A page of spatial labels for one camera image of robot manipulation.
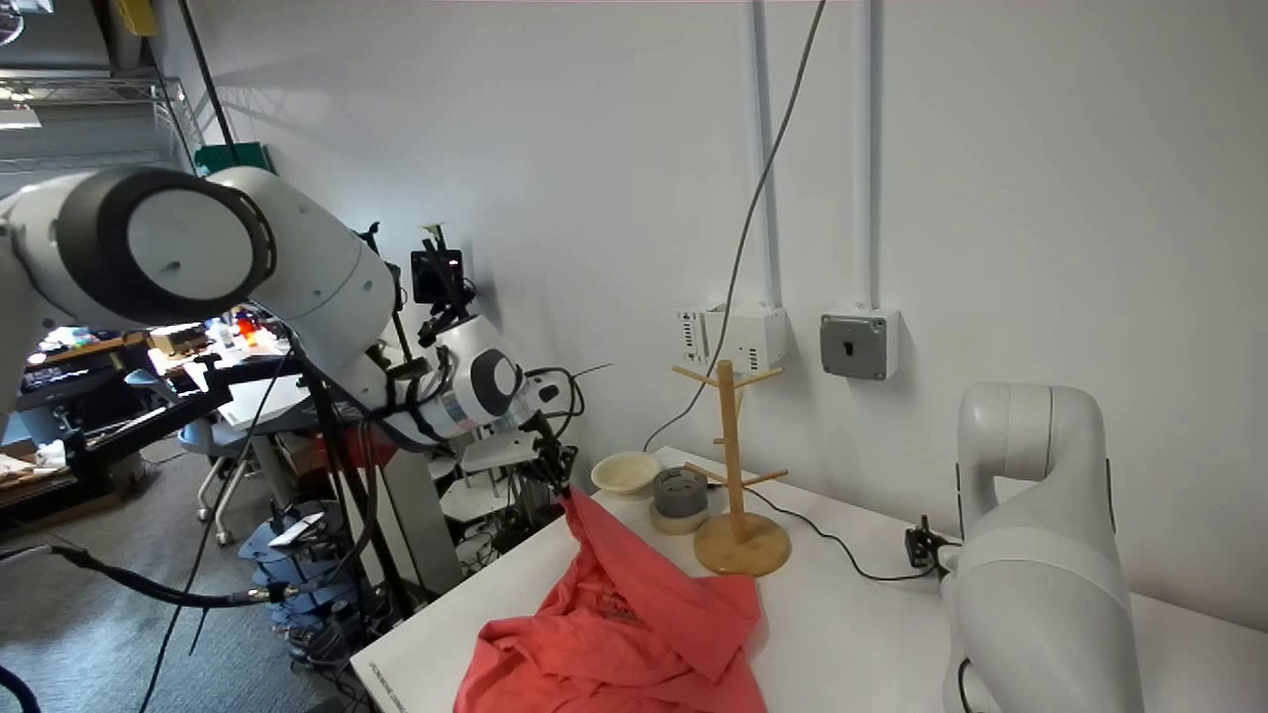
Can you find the plain white wall box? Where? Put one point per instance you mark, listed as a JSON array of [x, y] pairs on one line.
[[759, 341]]

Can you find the wooden mug tree stand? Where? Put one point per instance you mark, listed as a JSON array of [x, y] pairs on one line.
[[727, 436]]

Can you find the white wall box with print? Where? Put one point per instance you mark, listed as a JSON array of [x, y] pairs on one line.
[[699, 341]]

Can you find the white wall conduit pipe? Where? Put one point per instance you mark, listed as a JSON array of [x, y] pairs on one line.
[[872, 160], [768, 160]]

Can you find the cream plastic bowl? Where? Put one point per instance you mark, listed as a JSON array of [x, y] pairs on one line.
[[623, 473]]

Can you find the red shirt with black print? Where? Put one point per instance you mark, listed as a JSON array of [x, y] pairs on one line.
[[619, 619]]

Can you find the blue bundle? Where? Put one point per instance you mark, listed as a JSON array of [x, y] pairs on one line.
[[291, 559]]

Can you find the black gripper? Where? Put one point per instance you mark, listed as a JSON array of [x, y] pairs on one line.
[[552, 460]]

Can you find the green storage bin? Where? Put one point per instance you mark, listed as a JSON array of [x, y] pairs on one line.
[[236, 160]]

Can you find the grey wall junction box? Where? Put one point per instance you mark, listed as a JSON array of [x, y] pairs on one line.
[[858, 347]]

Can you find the small black camera device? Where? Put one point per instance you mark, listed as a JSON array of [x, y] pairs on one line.
[[931, 544]]

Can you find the idle white robot arm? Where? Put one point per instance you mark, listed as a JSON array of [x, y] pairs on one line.
[[1046, 569]]

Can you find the cluttered wooden workbench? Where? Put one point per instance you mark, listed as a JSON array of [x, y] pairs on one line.
[[81, 380]]

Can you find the black camera on tripod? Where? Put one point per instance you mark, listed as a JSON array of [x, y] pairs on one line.
[[439, 275]]

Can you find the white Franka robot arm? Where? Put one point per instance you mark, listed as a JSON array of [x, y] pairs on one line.
[[318, 292]]

